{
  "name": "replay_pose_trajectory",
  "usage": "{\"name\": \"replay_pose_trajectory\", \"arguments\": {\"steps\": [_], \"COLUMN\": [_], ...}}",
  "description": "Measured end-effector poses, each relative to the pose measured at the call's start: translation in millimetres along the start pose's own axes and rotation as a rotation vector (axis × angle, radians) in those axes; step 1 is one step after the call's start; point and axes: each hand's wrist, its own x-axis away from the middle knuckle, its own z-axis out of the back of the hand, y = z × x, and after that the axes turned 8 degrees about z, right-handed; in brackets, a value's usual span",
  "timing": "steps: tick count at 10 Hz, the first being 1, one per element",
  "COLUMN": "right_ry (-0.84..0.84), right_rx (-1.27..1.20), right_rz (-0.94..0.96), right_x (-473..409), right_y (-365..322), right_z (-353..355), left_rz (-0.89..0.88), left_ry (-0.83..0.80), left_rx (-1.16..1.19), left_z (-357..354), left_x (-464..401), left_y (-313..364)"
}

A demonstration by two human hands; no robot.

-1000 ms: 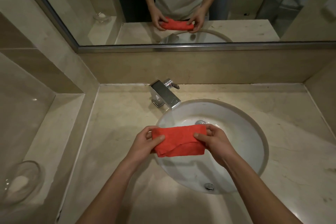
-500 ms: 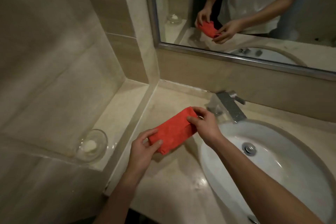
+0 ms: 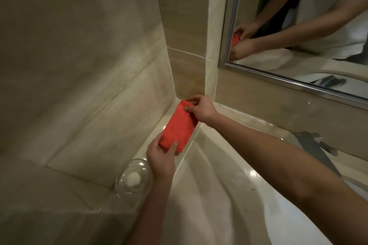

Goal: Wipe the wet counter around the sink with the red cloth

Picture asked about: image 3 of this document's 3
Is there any person's right hand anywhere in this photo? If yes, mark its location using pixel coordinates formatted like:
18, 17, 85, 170
183, 95, 221, 127

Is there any person's left hand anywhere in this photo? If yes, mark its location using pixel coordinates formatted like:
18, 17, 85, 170
147, 132, 179, 181

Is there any red cloth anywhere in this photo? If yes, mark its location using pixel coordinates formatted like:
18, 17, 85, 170
159, 100, 199, 154

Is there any person's left forearm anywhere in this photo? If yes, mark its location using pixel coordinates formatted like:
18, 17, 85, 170
125, 178, 175, 245

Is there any person's right forearm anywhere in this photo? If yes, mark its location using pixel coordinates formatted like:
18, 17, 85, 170
205, 113, 368, 245

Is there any clear glass dome dish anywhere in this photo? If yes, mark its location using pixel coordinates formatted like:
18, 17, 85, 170
115, 158, 154, 199

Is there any white round soap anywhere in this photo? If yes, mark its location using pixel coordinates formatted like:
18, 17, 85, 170
126, 172, 141, 187

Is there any white sink basin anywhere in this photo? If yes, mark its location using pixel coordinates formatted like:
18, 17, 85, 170
168, 126, 368, 245

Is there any chrome faucet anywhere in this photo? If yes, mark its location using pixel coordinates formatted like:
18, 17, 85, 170
287, 131, 345, 180

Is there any silver framed wall mirror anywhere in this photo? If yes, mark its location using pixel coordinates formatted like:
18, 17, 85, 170
218, 0, 368, 110

